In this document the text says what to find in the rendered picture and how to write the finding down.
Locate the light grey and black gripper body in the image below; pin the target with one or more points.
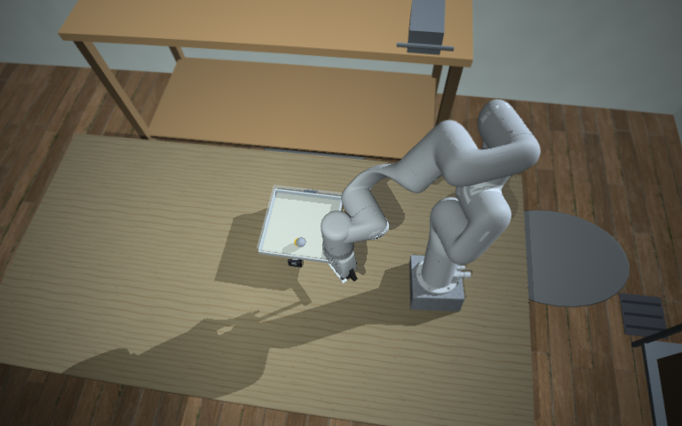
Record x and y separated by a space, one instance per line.
342 266

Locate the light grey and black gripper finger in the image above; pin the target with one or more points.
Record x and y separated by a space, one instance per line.
352 275

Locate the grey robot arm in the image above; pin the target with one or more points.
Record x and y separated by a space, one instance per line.
478 175

